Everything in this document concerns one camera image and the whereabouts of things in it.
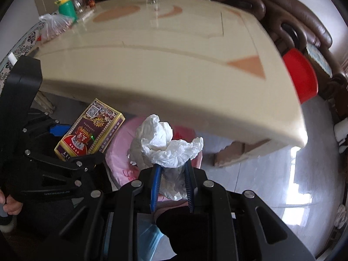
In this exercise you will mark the green plastic bottle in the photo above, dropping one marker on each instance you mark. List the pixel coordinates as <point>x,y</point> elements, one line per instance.
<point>66,9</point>

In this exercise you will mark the small glass jar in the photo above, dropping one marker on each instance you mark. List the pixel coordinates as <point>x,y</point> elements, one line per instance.
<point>77,4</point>

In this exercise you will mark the person's dark trouser leg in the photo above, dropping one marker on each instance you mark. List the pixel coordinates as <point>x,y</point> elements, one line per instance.
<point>195,236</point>

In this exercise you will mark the small red item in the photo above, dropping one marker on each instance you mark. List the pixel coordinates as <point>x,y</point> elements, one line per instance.
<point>90,3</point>

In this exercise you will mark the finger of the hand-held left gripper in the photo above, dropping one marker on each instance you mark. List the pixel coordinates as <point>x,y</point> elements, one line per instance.
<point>81,161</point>
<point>58,130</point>

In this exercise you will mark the cream coffee table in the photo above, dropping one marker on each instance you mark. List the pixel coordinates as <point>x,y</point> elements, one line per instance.
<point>163,73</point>

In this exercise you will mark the purple and gold carton box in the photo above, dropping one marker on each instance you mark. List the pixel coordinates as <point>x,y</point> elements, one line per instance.
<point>89,130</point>

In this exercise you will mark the white tissue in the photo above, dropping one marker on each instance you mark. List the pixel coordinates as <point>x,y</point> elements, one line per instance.
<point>163,146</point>

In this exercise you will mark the patterned seat cushion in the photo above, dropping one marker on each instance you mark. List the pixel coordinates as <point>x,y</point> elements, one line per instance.
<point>319,58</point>

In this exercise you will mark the pink lined trash bin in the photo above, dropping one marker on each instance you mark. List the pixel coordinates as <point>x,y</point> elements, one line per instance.
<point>119,155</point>

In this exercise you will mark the floral patterned cloth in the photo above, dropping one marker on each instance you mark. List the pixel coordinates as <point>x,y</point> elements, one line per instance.
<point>24,43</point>

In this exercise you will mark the black round object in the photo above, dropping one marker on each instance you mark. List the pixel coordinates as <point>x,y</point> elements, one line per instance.
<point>292,34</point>

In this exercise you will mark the white fluffy slipper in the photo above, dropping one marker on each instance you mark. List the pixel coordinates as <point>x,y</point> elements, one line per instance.
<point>342,136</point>

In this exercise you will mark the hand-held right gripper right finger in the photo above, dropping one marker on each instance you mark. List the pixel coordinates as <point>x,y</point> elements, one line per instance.
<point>189,190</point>

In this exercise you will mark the brown leather sofa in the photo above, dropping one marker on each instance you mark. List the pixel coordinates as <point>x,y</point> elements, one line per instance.
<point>312,24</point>

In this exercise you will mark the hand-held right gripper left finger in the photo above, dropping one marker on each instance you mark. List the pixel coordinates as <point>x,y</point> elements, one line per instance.
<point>155,190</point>

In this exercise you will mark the clear plastic bag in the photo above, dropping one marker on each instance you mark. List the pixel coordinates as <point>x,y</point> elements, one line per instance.
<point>54,27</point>

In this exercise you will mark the blue plastic stool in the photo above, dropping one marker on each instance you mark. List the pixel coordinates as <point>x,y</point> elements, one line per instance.
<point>148,236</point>

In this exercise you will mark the person's left hand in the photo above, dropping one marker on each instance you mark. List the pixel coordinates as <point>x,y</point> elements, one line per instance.
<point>12,206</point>

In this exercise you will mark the red plastic stool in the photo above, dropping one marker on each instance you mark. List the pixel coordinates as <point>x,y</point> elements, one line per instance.
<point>299,76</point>

